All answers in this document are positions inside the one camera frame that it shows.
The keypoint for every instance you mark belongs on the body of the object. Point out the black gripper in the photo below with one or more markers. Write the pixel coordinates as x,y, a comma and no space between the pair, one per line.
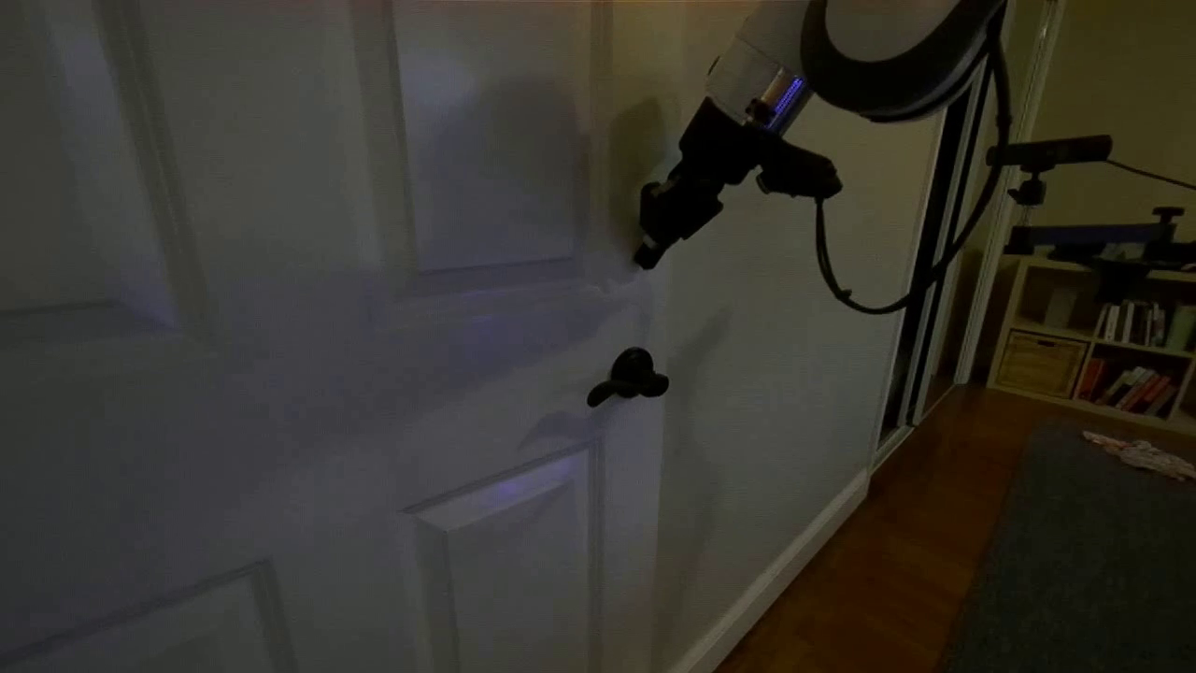
715,152

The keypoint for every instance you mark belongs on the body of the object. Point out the white panel door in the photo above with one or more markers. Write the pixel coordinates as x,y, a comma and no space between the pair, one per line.
309,321

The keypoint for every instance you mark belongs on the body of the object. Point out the black outer door lever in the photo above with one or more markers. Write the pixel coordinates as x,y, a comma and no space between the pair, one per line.
630,374

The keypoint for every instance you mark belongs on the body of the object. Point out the white bookshelf with books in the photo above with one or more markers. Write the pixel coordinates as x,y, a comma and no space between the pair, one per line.
1100,342

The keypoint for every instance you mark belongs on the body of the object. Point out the white baseboard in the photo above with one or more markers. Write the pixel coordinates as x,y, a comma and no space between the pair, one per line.
720,640

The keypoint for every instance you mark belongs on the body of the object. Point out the patterned cloth on floor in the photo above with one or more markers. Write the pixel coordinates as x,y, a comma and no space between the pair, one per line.
1141,459

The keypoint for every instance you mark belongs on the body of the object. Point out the dark grey rug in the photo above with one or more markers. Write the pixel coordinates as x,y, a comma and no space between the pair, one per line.
1088,571

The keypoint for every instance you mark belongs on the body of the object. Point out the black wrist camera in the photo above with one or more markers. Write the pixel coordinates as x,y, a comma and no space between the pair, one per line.
796,174

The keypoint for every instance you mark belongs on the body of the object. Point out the black camera on stand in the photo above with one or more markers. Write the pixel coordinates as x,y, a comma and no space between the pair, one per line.
1035,159

